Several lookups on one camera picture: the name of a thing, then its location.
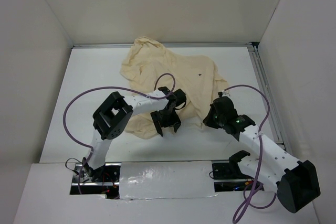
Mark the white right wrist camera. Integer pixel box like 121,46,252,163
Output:
218,90,230,98

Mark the aluminium frame rail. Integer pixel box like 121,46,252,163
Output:
73,42,253,49
247,42,285,148

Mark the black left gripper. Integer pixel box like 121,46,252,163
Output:
150,109,181,135

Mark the aluminium frame rail back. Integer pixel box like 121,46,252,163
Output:
73,42,253,49

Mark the aluminium frame rail right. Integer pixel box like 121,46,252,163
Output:
247,42,285,148

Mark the cream yellow jacket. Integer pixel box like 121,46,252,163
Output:
120,37,229,127

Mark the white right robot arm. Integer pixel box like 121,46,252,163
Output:
203,96,321,213

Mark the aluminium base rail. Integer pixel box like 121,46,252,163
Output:
70,161,253,200

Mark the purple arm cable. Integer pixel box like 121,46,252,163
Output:
223,84,278,223
64,73,176,195

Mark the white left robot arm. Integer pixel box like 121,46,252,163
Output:
82,87,186,182

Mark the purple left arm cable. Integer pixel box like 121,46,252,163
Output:
64,73,176,195

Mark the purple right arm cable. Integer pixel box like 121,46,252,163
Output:
223,84,278,223

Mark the white tape sheet cover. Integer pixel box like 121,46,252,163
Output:
119,161,216,199

